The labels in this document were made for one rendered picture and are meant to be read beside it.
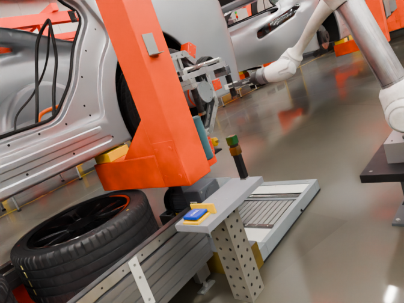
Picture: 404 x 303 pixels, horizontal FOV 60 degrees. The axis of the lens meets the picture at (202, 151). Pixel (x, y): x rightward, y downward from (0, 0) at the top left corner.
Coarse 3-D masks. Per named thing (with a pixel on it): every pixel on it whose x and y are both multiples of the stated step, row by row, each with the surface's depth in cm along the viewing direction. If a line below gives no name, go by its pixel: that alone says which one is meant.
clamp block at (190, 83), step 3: (192, 78) 186; (183, 81) 187; (186, 81) 185; (189, 81) 184; (192, 81) 185; (195, 81) 187; (183, 84) 187; (186, 84) 186; (189, 84) 185; (192, 84) 185; (195, 84) 187; (183, 87) 188; (186, 87) 187; (189, 87) 186; (192, 87) 185; (183, 90) 189
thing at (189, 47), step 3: (189, 42) 221; (183, 45) 223; (186, 45) 221; (189, 45) 220; (192, 45) 222; (183, 48) 223; (186, 48) 220; (189, 48) 220; (192, 48) 222; (195, 48) 224; (186, 51) 220; (189, 51) 220; (192, 51) 222; (195, 51) 224; (189, 54) 219; (192, 54) 222; (195, 54) 224
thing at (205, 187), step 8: (200, 184) 191; (208, 184) 189; (216, 184) 193; (168, 192) 205; (176, 192) 199; (184, 192) 190; (192, 192) 185; (200, 192) 183; (208, 192) 186; (168, 200) 204; (176, 200) 200; (184, 200) 196; (192, 200) 187; (200, 200) 184; (168, 208) 205; (176, 208) 201; (184, 208) 197
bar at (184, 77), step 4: (216, 64) 208; (220, 64) 210; (224, 64) 213; (204, 68) 199; (208, 68) 201; (212, 68) 204; (216, 68) 207; (192, 72) 191; (196, 72) 193; (200, 72) 196; (204, 72) 198; (180, 76) 184; (184, 76) 185; (188, 76) 188; (192, 76) 190; (196, 76) 193; (180, 80) 185; (184, 80) 185
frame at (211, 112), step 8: (176, 56) 212; (184, 56) 215; (192, 64) 222; (208, 72) 231; (200, 80) 233; (208, 80) 231; (208, 104) 236; (216, 104) 234; (208, 112) 234; (208, 120) 233; (208, 128) 225
